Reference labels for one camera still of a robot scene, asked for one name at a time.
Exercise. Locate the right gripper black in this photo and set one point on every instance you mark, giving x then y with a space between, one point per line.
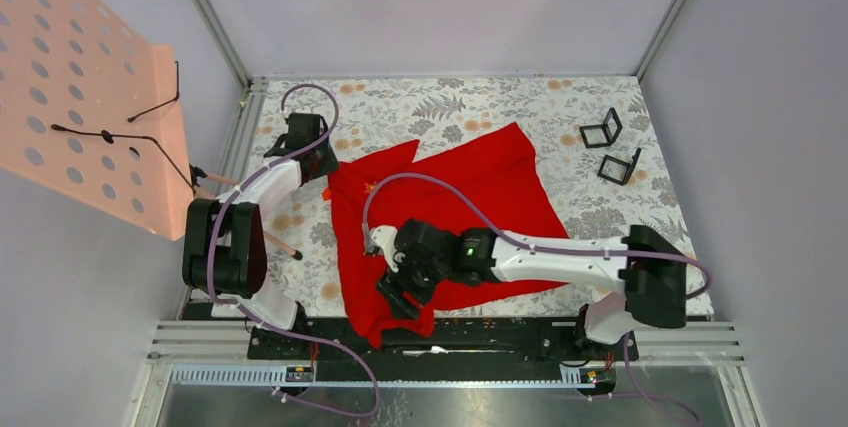
394 285

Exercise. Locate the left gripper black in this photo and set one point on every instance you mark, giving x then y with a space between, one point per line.
329 164

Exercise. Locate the gold orange ornate brooch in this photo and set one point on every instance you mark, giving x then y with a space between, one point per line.
368 187

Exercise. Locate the red shirt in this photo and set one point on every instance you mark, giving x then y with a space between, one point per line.
496 171

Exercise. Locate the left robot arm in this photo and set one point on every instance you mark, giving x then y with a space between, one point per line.
224 236

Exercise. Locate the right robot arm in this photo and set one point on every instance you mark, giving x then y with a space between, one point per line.
642 274

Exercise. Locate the black display box with orange brooch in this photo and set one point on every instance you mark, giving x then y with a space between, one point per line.
604 134

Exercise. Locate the pink perforated music stand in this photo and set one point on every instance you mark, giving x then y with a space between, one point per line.
91 109

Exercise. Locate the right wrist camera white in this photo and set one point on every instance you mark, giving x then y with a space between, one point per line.
380 241

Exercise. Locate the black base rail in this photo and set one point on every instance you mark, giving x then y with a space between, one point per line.
473 349

